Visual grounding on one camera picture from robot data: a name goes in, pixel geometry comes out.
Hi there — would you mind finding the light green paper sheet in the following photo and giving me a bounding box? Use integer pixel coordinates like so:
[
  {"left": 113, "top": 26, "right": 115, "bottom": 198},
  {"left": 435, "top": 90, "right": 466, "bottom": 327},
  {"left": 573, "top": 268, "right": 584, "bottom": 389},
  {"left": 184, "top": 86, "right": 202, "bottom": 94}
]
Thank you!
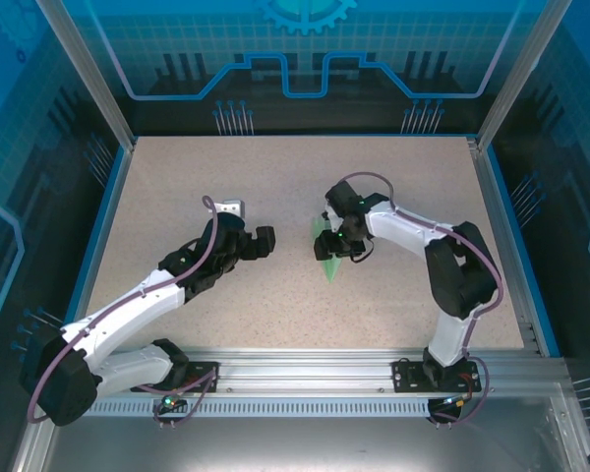
[{"left": 308, "top": 215, "right": 344, "bottom": 284}]

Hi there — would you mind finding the blue table edge strip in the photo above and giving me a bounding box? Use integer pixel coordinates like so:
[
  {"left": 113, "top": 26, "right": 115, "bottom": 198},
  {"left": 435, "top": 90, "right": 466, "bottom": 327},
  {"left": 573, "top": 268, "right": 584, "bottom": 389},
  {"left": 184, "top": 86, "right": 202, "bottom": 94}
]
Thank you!
[
  {"left": 485, "top": 145, "right": 562, "bottom": 359},
  {"left": 61, "top": 145, "right": 134, "bottom": 345}
]

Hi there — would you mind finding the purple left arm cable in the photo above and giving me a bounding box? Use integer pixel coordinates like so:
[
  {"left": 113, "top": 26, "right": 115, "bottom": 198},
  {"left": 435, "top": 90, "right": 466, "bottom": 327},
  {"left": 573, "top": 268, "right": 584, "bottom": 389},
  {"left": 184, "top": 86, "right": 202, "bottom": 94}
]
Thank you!
[{"left": 27, "top": 195, "right": 221, "bottom": 430}]

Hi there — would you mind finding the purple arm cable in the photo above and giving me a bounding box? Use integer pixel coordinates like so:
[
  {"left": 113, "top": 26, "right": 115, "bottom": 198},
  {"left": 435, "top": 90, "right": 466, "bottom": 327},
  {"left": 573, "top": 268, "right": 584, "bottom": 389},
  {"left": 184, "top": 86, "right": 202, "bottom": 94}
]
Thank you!
[
  {"left": 27, "top": 195, "right": 221, "bottom": 430},
  {"left": 341, "top": 171, "right": 505, "bottom": 429}
]

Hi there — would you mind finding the thin black right gripper cable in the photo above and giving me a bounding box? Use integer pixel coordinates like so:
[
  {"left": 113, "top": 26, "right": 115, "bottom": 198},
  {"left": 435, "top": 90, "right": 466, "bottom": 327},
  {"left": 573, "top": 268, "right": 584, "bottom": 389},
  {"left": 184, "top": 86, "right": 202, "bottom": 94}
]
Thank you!
[{"left": 349, "top": 239, "right": 376, "bottom": 263}]

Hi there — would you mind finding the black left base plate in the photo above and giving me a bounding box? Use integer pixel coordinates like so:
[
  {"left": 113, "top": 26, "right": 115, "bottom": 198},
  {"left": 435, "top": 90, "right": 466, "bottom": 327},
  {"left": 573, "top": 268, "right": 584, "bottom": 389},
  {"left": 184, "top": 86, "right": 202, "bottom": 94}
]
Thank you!
[{"left": 130, "top": 360, "right": 223, "bottom": 394}]

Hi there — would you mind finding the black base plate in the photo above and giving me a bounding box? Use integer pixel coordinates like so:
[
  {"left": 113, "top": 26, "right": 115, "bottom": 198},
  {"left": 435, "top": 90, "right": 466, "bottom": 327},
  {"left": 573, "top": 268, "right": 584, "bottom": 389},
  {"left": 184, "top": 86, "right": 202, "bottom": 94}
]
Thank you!
[
  {"left": 130, "top": 360, "right": 223, "bottom": 394},
  {"left": 391, "top": 357, "right": 484, "bottom": 394}
]

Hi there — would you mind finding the aluminium frame rail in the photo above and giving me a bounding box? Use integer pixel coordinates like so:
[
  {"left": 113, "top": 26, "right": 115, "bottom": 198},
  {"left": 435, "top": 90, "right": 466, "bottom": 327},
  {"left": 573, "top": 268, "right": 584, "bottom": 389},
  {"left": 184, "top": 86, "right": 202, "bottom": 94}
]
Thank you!
[{"left": 45, "top": 345, "right": 570, "bottom": 392}]

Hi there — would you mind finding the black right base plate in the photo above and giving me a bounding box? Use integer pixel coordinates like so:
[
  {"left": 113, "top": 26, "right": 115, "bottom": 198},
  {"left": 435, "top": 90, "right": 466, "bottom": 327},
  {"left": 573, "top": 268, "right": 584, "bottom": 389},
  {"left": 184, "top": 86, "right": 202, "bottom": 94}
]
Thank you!
[{"left": 391, "top": 357, "right": 484, "bottom": 394}]

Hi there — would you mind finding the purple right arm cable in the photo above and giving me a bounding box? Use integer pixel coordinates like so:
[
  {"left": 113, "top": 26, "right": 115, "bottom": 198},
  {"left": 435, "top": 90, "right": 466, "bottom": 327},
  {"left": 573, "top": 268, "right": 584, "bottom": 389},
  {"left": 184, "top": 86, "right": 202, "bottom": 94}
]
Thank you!
[{"left": 341, "top": 171, "right": 505, "bottom": 429}]

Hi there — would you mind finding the cable connector with green light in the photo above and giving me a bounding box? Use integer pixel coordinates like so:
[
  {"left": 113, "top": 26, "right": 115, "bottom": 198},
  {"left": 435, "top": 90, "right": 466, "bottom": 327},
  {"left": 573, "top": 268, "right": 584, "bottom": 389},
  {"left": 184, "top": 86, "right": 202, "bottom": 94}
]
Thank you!
[
  {"left": 438, "top": 392, "right": 474, "bottom": 410},
  {"left": 159, "top": 386, "right": 189, "bottom": 413}
]

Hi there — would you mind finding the aluminium side rail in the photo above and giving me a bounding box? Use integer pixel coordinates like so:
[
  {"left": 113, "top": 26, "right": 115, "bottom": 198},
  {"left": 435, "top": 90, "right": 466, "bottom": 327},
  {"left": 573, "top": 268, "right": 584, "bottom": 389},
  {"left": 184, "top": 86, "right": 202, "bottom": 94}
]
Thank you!
[{"left": 465, "top": 137, "right": 543, "bottom": 356}]

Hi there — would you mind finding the slotted grey cable duct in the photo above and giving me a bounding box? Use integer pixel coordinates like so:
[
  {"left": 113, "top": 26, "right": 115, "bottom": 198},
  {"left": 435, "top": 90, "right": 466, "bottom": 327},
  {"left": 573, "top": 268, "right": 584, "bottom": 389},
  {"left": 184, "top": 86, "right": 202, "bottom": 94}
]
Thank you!
[{"left": 90, "top": 398, "right": 439, "bottom": 418}]

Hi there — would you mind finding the aluminium frame post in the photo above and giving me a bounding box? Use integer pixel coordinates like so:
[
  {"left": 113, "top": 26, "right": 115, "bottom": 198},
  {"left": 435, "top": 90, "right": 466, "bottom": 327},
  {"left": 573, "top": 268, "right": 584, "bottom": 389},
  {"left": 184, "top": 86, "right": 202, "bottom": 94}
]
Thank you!
[
  {"left": 473, "top": 0, "right": 572, "bottom": 151},
  {"left": 32, "top": 0, "right": 139, "bottom": 151}
]

